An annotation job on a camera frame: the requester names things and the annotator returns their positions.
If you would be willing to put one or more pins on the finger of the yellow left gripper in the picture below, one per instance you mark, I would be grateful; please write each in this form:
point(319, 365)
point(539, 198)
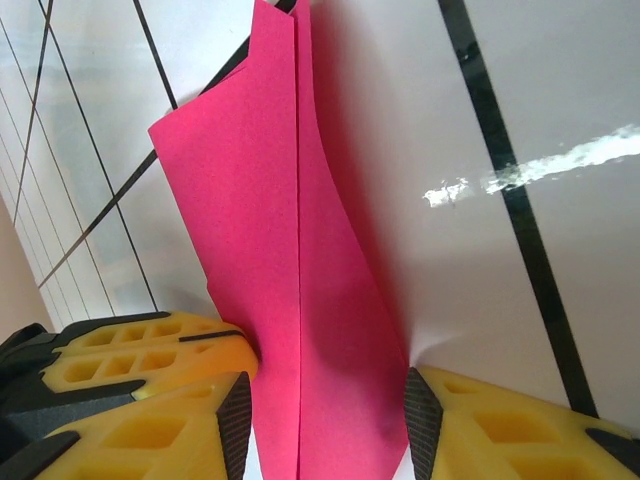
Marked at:
point(200, 365)
point(150, 332)

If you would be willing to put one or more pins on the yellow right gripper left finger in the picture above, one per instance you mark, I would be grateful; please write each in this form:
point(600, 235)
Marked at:
point(150, 440)

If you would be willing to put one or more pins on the pink square paper sheet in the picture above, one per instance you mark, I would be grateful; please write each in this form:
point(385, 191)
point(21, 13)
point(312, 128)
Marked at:
point(300, 250)

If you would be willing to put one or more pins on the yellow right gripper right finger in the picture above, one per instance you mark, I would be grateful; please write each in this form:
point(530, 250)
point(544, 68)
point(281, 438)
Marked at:
point(500, 435)

